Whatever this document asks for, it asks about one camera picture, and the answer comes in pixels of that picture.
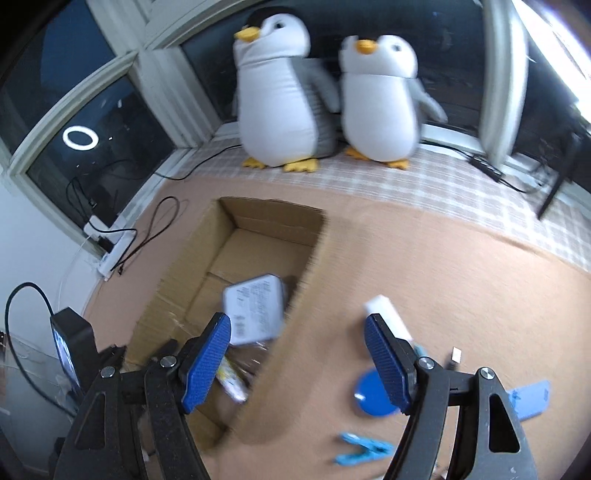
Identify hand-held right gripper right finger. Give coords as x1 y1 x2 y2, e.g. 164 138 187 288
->
364 314 539 480

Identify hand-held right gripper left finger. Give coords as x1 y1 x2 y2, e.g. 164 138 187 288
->
54 312 232 480

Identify blue round lid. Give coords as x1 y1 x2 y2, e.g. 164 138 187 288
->
353 369 402 418

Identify small white box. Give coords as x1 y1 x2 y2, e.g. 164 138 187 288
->
365 295 414 344

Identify white labelled packet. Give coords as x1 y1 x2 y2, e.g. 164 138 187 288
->
222 273 286 347

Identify brown cardboard box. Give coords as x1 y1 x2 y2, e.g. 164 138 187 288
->
124 197 329 450

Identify blue phone holder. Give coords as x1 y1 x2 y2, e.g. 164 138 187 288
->
505 379 552 423

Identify white and yellow packet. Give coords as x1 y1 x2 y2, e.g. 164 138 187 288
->
217 355 252 404

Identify blue clothespin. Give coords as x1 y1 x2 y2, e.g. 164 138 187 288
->
335 432 395 466

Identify white power strip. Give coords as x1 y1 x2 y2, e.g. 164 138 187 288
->
83 215 137 280

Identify tan blanket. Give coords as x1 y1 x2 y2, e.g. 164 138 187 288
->
83 178 591 480

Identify checked blanket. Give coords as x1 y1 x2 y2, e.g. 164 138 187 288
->
129 122 591 273

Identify black power strip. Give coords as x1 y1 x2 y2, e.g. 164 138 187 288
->
468 154 504 183

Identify black tripod stand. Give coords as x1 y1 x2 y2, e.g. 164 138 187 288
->
538 134 583 220

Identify small penguin plush toy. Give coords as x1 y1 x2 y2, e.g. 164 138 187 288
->
338 34 448 171

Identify large penguin plush toy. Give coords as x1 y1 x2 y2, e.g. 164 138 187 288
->
232 7 342 174

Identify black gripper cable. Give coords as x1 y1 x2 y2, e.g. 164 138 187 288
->
4 282 77 416

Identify black cables at window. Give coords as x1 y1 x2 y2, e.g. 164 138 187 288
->
67 159 139 227

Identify looped black cable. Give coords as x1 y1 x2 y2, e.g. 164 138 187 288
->
117 196 181 275

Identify thin black cable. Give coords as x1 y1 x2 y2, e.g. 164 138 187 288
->
154 143 245 181

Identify white window frame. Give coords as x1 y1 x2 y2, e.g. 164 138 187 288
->
9 0 532 217

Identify white ring light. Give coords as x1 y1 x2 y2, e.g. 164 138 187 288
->
522 0 591 121

